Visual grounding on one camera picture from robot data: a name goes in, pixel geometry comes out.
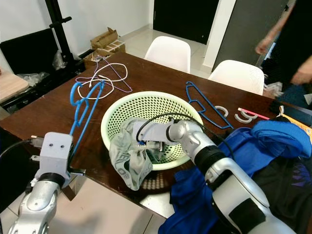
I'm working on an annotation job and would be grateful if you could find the small open cardboard box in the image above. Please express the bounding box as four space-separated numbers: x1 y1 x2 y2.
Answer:
90 27 119 49

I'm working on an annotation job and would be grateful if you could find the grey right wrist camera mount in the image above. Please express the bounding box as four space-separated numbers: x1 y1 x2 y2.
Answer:
140 120 177 148

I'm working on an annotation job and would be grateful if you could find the black pole stand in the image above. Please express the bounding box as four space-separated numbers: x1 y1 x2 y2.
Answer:
44 0 75 65

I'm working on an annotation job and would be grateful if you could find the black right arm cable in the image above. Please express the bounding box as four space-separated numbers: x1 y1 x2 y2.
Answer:
136 113 234 148

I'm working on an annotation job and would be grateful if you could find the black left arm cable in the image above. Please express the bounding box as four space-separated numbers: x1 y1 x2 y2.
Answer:
0 136 42 159

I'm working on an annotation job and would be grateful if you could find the cardboard box with white contents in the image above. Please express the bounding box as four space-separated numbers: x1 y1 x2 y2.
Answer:
83 40 126 69

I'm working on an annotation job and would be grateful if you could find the black flat panel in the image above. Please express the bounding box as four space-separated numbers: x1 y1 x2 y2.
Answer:
0 28 60 77

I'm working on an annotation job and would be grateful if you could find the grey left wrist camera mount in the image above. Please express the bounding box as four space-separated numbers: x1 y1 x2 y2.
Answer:
36 132 74 179

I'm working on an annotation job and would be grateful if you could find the blue plastic hanger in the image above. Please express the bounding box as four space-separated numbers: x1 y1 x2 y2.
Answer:
185 81 234 131
70 80 106 162

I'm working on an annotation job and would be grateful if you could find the black door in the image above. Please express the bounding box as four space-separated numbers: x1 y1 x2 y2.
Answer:
153 0 220 45

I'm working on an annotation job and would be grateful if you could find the blue mesh garment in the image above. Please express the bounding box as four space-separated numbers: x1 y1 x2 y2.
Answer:
249 119 312 160

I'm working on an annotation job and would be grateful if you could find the white plastic chair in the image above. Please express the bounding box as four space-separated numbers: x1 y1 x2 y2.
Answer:
144 36 192 74
207 59 266 96

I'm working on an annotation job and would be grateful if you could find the pink plastic stick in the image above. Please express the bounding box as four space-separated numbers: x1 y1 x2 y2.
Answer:
237 107 272 121

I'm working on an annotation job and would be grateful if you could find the royal blue garment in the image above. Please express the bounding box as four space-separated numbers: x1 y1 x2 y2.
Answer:
158 128 266 234

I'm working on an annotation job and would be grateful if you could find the light wooden side table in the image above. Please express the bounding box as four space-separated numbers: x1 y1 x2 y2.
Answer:
0 70 29 104

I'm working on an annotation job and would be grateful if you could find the grey printed garment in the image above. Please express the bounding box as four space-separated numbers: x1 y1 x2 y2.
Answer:
109 117 155 192

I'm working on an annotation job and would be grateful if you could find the person's bare hand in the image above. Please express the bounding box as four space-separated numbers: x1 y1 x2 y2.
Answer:
290 55 312 86
255 38 274 55

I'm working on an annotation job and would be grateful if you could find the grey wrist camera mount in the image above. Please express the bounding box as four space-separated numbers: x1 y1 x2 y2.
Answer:
140 120 177 148
36 132 74 179

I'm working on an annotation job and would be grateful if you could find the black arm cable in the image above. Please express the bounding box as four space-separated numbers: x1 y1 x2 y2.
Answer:
0 136 42 159
136 113 234 148

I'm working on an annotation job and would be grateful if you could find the pale green plastic basket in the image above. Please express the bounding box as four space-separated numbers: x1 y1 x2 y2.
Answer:
101 91 204 171

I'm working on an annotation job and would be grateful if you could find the clear plastic bag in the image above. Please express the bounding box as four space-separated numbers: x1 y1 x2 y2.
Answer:
51 49 67 72
17 72 50 87

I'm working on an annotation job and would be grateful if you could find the white plastic hook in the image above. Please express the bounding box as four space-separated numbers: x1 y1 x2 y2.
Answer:
213 105 229 118
234 110 255 124

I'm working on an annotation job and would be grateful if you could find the person in black clothes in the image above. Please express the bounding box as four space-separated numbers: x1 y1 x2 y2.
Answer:
256 0 312 109

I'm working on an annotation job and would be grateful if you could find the grey door panel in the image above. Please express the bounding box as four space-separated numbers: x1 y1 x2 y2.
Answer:
212 0 296 72

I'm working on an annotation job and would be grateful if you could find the thin purple hanger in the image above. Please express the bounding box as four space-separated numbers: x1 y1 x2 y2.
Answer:
76 60 134 93

